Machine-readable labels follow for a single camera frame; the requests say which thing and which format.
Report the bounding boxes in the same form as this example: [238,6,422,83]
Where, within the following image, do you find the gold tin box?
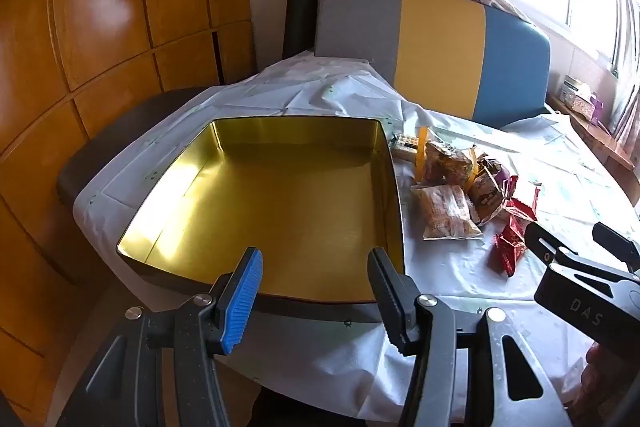
[116,117,406,323]

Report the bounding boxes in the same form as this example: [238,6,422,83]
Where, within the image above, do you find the black rolled mat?
[282,0,325,60]

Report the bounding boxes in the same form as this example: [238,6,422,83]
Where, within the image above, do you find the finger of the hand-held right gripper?
[592,222,640,270]
[524,222,581,266]

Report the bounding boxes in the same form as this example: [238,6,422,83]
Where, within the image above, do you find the sheer patterned curtain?
[607,77,640,158]

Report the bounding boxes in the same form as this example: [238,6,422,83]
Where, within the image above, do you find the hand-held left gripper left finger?
[57,247,263,427]

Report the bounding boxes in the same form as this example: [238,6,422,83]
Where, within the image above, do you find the clear peanut brittle packet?
[411,184,483,241]

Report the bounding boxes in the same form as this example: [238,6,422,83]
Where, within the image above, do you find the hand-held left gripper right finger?
[367,248,573,427]

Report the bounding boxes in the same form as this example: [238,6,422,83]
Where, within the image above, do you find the yellow-edged clear snack packet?
[415,127,481,186]

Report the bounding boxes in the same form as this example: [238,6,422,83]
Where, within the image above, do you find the red gold-print snack packet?
[492,219,529,278]

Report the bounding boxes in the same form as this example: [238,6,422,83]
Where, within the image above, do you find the wooden side table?
[547,94,640,208]

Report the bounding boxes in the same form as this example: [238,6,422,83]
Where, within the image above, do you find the clear nut bar packet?
[390,133,421,160]

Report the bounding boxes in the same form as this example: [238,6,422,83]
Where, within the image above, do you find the wooden wardrobe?
[0,0,257,427]

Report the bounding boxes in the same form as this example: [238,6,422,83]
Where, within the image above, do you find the white cloud-print tablecloth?
[72,50,640,418]

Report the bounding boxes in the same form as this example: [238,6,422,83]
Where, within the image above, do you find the items on window shelf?
[561,76,587,100]

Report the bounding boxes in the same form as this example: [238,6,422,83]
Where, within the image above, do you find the grey yellow blue chair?
[314,0,552,129]

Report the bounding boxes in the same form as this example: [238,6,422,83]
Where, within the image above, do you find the dark brown seat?
[56,87,213,218]

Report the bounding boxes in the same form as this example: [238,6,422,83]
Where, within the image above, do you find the person's right hand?
[580,342,640,427]

